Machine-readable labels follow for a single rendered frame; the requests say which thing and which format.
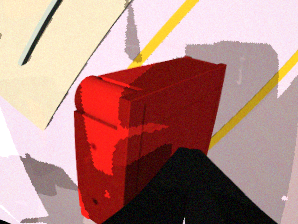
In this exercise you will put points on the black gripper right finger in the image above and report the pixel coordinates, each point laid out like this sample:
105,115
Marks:
214,199

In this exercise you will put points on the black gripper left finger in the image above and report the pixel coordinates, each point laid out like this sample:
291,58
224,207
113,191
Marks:
163,200

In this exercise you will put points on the yellow rectangular outline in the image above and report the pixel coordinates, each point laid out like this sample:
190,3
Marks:
165,31

